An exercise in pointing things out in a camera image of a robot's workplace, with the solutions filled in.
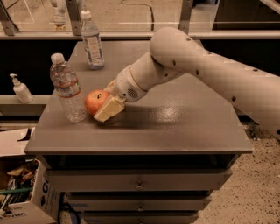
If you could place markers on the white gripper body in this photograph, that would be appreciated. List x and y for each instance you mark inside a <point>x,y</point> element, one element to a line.
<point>126,84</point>

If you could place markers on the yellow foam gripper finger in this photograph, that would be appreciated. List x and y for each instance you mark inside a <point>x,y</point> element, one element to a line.
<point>110,88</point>
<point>111,107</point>

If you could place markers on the red apple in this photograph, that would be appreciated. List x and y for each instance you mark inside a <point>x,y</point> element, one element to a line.
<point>94,100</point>

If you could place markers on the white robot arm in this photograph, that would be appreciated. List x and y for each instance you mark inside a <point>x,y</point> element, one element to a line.
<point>172,52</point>

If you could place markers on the clear water bottle red label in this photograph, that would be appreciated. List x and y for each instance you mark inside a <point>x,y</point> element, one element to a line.
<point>68,89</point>

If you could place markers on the water bottle blue white label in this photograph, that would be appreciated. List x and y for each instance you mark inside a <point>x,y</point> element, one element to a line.
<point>92,42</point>

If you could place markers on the white pump dispenser bottle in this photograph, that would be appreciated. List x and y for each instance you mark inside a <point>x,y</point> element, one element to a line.
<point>21,90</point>

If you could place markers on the grey drawer cabinet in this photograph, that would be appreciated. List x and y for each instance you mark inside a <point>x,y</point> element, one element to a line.
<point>180,141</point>

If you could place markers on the top drawer knob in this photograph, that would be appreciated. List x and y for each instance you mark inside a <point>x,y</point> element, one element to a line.
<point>139,186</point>

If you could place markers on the drawer knob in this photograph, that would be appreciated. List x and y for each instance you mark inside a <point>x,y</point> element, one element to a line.
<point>140,208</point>
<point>139,186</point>

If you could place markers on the middle drawer knob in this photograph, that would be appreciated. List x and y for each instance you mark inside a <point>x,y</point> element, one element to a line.
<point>140,208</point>

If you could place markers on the white cardboard box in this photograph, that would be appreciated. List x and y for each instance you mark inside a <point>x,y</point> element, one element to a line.
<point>27,197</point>

